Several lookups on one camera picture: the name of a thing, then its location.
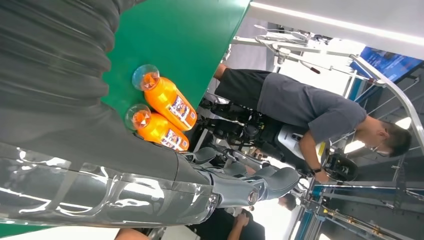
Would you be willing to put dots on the black humanoid robot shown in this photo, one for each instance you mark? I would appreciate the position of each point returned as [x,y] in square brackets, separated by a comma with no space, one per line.
[245,129]

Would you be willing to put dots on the blue metal frame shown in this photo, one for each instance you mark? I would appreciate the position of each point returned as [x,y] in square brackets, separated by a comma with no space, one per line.
[303,225]

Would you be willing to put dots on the white desk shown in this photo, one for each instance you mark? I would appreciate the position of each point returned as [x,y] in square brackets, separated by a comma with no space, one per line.
[82,234]

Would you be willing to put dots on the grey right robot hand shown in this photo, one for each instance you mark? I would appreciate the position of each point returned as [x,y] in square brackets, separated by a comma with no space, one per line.
[99,149]

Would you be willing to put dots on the person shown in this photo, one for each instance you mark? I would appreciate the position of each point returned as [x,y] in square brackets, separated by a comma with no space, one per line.
[298,102]
[130,235]
[215,228]

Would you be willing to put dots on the blue display screen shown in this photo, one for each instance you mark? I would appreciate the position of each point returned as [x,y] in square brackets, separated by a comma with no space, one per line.
[387,63]

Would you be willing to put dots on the green table mat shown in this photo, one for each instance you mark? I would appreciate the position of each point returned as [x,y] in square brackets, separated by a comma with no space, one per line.
[172,36]

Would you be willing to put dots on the orange detergent bottle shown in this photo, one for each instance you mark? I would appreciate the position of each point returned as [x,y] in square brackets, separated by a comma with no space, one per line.
[165,96]
[155,129]

